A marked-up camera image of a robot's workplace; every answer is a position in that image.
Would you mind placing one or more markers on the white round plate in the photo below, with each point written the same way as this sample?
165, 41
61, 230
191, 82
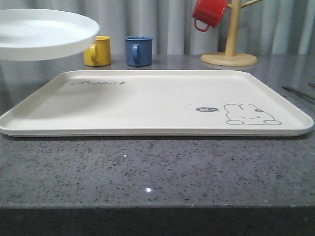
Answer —
43, 34

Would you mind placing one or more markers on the cream rabbit print tray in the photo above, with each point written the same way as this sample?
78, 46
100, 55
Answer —
155, 102

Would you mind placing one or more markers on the blue enamel mug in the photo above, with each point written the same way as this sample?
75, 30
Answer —
138, 50

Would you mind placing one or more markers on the yellow enamel mug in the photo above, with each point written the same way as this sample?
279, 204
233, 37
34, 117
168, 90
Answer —
99, 53

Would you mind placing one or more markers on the wooden mug tree stand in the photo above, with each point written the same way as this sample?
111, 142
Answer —
230, 57

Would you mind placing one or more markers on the red enamel mug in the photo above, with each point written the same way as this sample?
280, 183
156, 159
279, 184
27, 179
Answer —
209, 12

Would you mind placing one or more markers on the grey pleated curtain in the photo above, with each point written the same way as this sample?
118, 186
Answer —
269, 27

